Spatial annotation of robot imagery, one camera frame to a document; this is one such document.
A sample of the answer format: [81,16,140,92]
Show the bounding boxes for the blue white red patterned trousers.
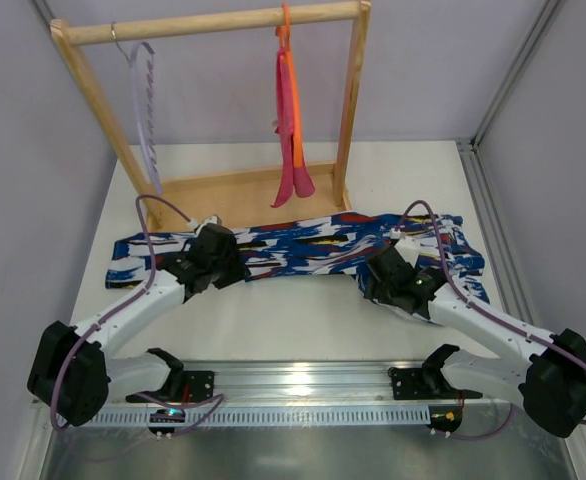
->
[103,210,494,326]

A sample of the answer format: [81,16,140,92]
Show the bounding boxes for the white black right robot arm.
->
[366,246,586,438]

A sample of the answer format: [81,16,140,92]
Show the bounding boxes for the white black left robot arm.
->
[27,224,249,428]

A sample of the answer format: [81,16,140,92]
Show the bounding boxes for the pink cloth on hanger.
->
[270,49,317,209]

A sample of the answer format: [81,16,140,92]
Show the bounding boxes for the lilac plastic hanger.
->
[110,22,163,195]

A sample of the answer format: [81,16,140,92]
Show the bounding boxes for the orange plastic hanger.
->
[275,2,304,169]

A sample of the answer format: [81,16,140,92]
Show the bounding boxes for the wooden clothes rack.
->
[49,1,371,231]

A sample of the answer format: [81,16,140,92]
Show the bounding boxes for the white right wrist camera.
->
[390,228,420,267]

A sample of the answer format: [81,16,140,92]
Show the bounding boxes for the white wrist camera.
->
[390,228,420,267]
[188,215,222,232]

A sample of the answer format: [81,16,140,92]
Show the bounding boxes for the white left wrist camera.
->
[188,215,222,232]

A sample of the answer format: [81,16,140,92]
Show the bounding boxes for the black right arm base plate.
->
[387,367,456,400]

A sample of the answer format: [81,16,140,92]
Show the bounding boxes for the aluminium frame rail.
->
[455,0,569,321]

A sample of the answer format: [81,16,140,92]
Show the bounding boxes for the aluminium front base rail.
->
[31,357,524,409]

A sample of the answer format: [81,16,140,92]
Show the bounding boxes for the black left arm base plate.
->
[144,370,215,404]

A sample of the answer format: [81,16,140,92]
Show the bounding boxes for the slotted grey cable duct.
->
[85,403,431,428]

